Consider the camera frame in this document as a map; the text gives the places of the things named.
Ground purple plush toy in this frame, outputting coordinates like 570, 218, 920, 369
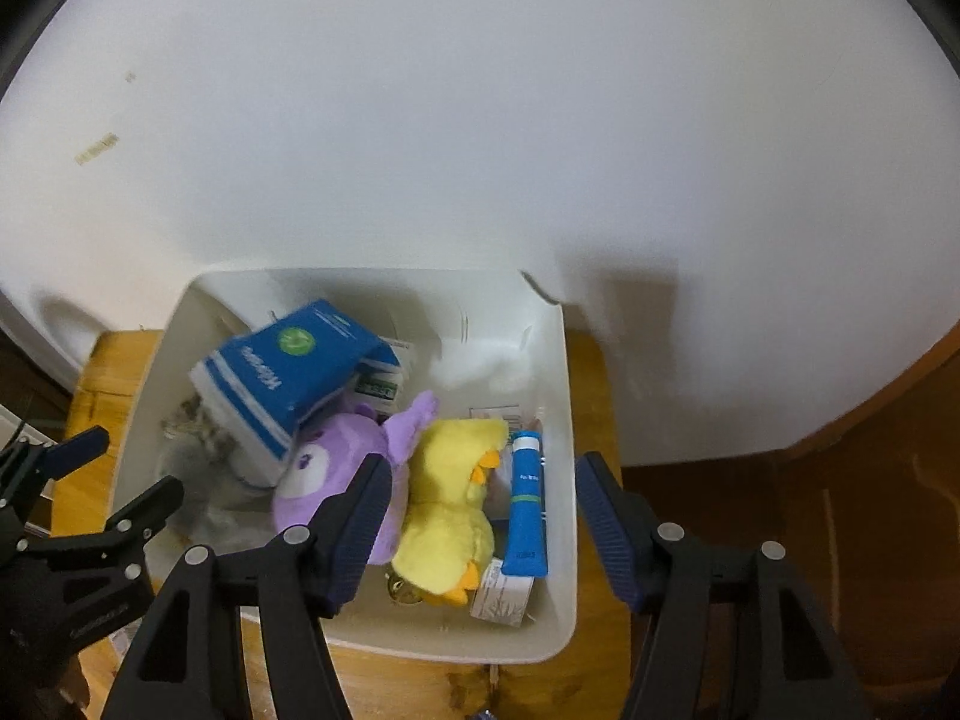
272, 390, 438, 566

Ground plaid fabric bow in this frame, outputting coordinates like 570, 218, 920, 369
161, 395, 238, 461

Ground blue cream tube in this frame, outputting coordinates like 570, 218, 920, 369
503, 429, 548, 578

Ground blue Hiipapa wipes pack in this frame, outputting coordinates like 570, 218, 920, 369
189, 299, 398, 478

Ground pink tissue pack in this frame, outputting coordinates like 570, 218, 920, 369
469, 405, 542, 434

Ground white green medicine box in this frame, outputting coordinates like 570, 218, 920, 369
348, 338, 415, 418

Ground small white barcode box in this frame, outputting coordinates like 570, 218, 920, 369
470, 557, 535, 628

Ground gold round compact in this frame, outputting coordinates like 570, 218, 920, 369
386, 572, 425, 606

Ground white plastic storage bin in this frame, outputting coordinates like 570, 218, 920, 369
112, 268, 578, 665

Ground clear plastic bottle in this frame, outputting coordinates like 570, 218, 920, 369
160, 436, 275, 553

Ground white curved chair back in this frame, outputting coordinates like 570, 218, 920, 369
0, 294, 80, 392

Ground yellow duck plush toy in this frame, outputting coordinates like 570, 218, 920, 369
392, 418, 509, 606

